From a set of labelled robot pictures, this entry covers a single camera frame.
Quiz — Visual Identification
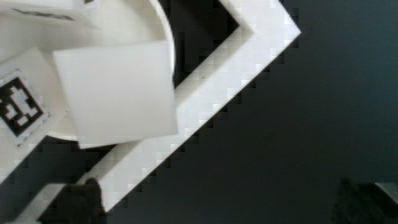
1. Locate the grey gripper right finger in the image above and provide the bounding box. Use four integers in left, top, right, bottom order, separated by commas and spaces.
330, 179, 398, 224

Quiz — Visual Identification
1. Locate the white fence bar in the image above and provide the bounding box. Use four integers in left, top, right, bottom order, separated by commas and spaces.
175, 0, 299, 110
81, 80, 248, 211

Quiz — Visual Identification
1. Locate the white stool leg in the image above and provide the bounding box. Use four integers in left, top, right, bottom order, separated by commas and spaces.
52, 41, 177, 149
0, 48, 65, 183
0, 0, 100, 23

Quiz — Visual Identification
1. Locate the white front fence bar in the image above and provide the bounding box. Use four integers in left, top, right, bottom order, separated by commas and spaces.
81, 80, 248, 211

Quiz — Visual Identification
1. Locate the white right fence bar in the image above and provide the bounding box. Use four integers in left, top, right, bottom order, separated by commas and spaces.
175, 0, 299, 110

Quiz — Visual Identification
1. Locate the white stool leg back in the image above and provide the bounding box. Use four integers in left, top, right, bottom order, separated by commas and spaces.
0, 0, 100, 23

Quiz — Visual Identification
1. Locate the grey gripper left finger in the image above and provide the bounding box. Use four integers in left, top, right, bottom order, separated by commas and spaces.
10, 177, 108, 224

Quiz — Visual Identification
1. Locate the white stool leg front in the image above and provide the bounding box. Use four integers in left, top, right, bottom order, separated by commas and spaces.
0, 48, 65, 183

